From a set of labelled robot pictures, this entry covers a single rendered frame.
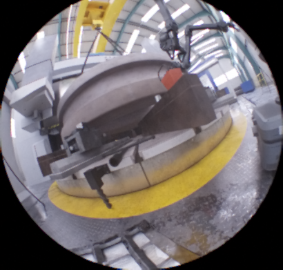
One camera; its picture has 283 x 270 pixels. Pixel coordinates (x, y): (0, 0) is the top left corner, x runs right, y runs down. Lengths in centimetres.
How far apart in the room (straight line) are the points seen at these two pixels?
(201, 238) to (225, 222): 11
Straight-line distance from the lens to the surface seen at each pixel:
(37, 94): 311
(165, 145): 72
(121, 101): 133
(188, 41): 114
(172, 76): 84
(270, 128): 54
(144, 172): 77
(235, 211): 51
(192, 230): 48
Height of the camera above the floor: 43
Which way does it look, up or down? 2 degrees up
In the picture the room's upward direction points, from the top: 22 degrees counter-clockwise
